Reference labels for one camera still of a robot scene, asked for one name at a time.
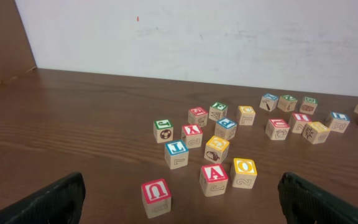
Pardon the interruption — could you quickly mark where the blue X block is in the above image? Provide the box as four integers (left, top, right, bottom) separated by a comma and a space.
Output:
259, 93, 279, 111

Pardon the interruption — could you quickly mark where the green B block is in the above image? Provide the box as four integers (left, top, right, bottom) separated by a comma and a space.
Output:
299, 96, 318, 115

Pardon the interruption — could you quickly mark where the red u block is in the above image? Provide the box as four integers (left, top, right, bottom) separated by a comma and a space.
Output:
265, 119, 290, 141
141, 179, 172, 218

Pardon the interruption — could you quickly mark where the red Y block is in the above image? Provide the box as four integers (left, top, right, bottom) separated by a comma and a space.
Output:
181, 124, 203, 149

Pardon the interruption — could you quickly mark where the green F block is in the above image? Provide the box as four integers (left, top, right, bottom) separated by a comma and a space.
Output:
208, 102, 227, 121

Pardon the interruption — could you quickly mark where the red U block middle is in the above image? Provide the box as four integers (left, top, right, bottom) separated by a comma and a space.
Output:
265, 119, 290, 141

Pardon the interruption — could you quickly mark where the red U block front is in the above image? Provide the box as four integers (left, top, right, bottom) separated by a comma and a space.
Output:
141, 179, 172, 218

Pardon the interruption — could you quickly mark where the green J block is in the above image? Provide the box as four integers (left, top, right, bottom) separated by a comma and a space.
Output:
154, 119, 173, 143

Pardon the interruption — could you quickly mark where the yellow C block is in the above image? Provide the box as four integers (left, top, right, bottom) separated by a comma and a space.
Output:
236, 106, 256, 126

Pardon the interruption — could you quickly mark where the yellow S block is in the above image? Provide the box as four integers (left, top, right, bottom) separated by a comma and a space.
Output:
302, 121, 331, 144

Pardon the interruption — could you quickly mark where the blue T block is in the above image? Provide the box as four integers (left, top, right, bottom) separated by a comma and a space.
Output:
164, 140, 189, 169

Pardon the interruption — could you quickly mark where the green N block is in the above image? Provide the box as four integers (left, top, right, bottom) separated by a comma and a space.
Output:
277, 95, 298, 112

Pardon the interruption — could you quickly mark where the blue P block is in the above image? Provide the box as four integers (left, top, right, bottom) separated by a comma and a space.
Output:
214, 118, 237, 141

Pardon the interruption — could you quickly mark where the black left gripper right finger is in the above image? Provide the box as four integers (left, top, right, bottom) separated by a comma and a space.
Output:
278, 172, 358, 224

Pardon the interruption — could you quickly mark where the blue L block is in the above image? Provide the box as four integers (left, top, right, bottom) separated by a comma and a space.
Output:
324, 111, 350, 133

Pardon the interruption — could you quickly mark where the yellow G block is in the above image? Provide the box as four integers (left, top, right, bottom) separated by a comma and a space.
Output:
204, 136, 229, 164

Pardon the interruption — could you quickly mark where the red I block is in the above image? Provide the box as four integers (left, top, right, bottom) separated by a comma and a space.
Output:
288, 113, 311, 134

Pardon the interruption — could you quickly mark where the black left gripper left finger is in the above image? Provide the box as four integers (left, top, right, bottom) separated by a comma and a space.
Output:
0, 172, 86, 224

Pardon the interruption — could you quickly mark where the yellow O block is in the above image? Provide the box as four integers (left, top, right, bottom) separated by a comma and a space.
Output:
230, 158, 257, 189

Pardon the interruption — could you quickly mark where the red E block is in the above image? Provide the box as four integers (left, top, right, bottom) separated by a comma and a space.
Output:
188, 107, 208, 127

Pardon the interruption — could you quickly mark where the red A block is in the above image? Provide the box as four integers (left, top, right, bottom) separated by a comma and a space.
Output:
200, 164, 228, 197

